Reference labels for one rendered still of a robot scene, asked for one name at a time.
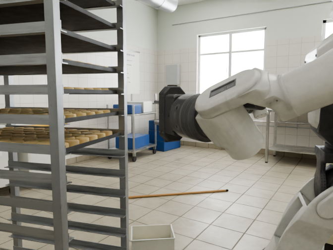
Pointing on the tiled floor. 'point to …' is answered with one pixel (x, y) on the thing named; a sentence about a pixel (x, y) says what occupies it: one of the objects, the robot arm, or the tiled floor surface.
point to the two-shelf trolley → (134, 132)
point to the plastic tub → (152, 237)
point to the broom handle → (177, 193)
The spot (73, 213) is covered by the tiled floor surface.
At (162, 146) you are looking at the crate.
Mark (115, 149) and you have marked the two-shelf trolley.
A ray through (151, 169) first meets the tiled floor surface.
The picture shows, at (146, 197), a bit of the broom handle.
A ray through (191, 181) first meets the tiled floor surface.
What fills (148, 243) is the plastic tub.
